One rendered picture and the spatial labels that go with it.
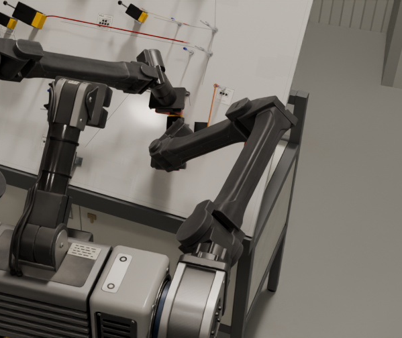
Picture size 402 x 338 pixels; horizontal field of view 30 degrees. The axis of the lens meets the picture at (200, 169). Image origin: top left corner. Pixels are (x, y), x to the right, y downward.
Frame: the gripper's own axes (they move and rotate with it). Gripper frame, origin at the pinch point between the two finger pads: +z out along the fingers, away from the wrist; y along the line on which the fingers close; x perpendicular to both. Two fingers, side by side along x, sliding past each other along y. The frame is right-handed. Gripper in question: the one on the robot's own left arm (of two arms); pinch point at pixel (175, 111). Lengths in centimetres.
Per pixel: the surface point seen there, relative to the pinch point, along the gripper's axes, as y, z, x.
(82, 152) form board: 32.2, 11.1, 9.1
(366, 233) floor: -50, 155, -13
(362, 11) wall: -36, 243, -194
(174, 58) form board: 2.8, 0.2, -17.9
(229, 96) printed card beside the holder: -14.4, 4.6, -7.4
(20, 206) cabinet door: 61, 31, 21
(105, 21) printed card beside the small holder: 25.5, -4.4, -28.8
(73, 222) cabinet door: 41, 33, 25
